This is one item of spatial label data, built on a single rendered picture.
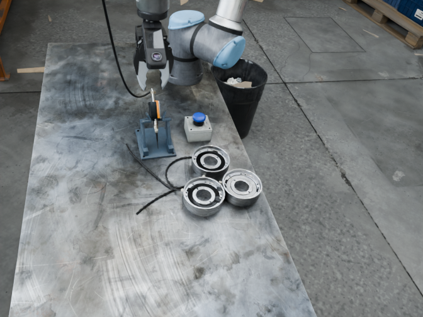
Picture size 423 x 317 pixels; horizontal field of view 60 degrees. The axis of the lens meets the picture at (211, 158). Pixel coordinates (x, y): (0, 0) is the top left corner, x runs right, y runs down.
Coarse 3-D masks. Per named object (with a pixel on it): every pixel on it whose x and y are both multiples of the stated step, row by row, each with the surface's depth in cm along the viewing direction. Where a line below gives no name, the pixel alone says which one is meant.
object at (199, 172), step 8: (200, 152) 104; (224, 152) 104; (192, 160) 100; (200, 160) 102; (208, 160) 105; (216, 160) 104; (200, 168) 98; (224, 168) 99; (200, 176) 101; (208, 176) 99; (216, 176) 99
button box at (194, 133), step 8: (184, 120) 113; (192, 120) 112; (208, 120) 112; (184, 128) 114; (192, 128) 109; (200, 128) 109; (208, 128) 110; (192, 136) 110; (200, 136) 110; (208, 136) 111
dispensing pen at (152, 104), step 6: (150, 90) 102; (150, 102) 100; (150, 108) 101; (156, 108) 101; (150, 114) 102; (156, 114) 101; (156, 120) 103; (156, 126) 103; (156, 132) 104; (156, 138) 104
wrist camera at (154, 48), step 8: (144, 24) 85; (152, 24) 86; (160, 24) 86; (144, 32) 85; (152, 32) 85; (160, 32) 86; (144, 40) 84; (152, 40) 85; (160, 40) 85; (144, 48) 85; (152, 48) 84; (160, 48) 85; (152, 56) 83; (160, 56) 84; (152, 64) 83; (160, 64) 84
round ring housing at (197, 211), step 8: (192, 184) 95; (216, 184) 96; (184, 192) 91; (200, 192) 95; (208, 192) 95; (224, 192) 93; (184, 200) 91; (192, 208) 90; (200, 208) 89; (208, 208) 89; (216, 208) 90
